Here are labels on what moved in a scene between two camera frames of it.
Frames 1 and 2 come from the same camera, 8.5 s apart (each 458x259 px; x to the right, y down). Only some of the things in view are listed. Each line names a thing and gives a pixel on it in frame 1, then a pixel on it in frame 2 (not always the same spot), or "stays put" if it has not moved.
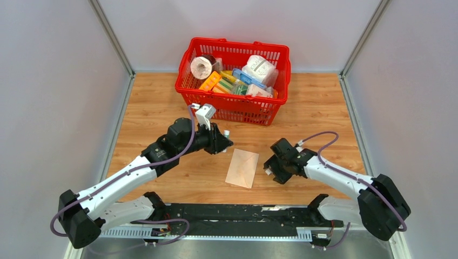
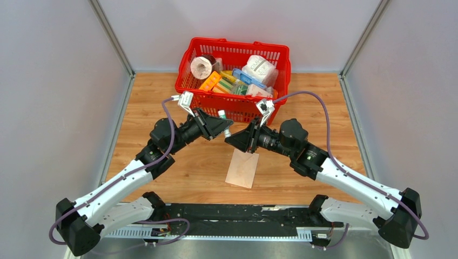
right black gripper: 280,177 → 246,140
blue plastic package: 247,79 stays put
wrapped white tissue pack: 262,69 stays put
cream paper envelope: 242,168 stays put
